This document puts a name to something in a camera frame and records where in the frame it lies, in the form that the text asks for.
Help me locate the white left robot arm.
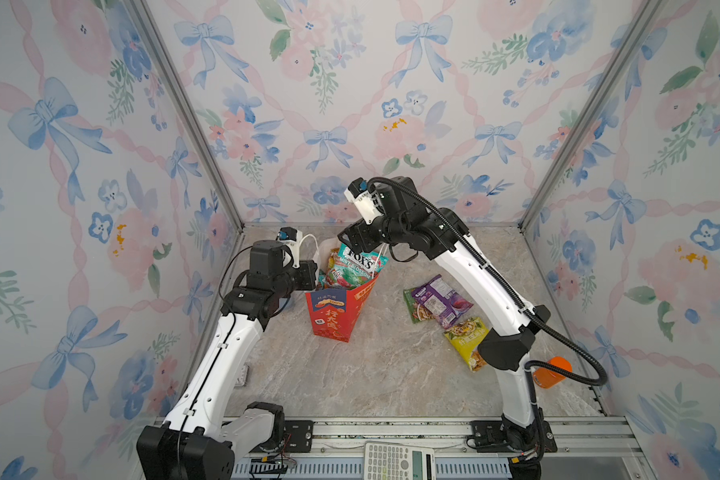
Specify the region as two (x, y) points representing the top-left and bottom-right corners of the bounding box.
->
(136, 228), (318, 479)

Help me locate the red paper gift bag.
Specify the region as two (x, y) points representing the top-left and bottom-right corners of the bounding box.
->
(306, 240), (380, 342)

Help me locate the orange cup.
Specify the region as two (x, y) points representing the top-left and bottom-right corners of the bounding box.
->
(533, 356), (573, 389)

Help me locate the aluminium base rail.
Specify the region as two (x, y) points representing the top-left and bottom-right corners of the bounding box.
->
(128, 415), (658, 480)

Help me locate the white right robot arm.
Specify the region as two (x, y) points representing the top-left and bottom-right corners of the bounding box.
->
(338, 177), (547, 453)

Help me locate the yellow nut snack packet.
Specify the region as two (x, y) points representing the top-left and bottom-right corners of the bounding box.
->
(444, 316), (490, 372)

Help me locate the white calculator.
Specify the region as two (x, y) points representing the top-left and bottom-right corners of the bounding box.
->
(363, 442), (436, 480)

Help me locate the purple snack packet back label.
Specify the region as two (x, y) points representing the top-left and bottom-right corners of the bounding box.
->
(412, 274), (473, 330)

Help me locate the black corrugated cable conduit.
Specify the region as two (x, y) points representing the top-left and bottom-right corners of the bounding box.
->
(365, 176), (609, 387)

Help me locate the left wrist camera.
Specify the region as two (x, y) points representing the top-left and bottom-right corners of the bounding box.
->
(277, 227), (320, 269)

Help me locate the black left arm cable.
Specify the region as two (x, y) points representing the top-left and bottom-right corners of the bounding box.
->
(173, 244), (259, 480)

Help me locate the pink fruit candy packet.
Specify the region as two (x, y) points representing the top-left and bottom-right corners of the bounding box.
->
(322, 244), (388, 290)

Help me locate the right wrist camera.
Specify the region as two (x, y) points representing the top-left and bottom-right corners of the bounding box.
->
(344, 177), (384, 225)

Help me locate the aluminium corner post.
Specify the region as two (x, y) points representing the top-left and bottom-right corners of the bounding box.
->
(518, 0), (665, 234)
(124, 0), (244, 234)

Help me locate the small square clock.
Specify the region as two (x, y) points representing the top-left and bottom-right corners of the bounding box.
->
(236, 364), (249, 387)

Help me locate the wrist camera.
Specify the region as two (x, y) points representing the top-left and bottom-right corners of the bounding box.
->
(277, 227), (320, 269)
(344, 177), (384, 225)

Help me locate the aluminium left corner post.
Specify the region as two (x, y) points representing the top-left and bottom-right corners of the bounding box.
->
(124, 0), (244, 234)

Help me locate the aluminium right corner post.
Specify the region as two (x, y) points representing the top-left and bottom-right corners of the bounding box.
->
(518, 0), (665, 234)

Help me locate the green noodle snack packet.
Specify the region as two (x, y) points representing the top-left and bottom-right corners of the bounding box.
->
(403, 288), (430, 324)

